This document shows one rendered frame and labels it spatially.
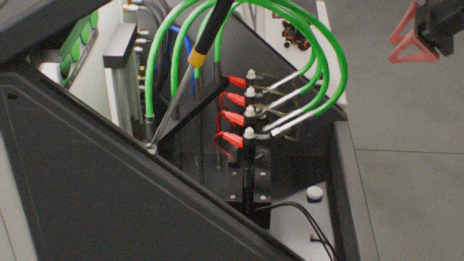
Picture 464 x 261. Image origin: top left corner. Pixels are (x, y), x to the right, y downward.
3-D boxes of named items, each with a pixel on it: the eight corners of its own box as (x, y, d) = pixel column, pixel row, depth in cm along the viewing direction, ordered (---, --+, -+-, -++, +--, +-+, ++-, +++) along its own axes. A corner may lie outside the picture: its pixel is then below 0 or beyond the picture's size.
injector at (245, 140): (263, 215, 125) (266, 139, 113) (241, 215, 125) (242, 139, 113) (263, 206, 127) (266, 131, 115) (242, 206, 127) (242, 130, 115)
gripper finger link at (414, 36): (375, 57, 93) (424, 29, 87) (378, 30, 98) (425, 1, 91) (401, 81, 96) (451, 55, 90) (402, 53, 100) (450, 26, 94)
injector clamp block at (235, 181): (268, 251, 126) (271, 201, 117) (224, 250, 127) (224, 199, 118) (267, 158, 154) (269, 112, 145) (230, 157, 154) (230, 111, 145)
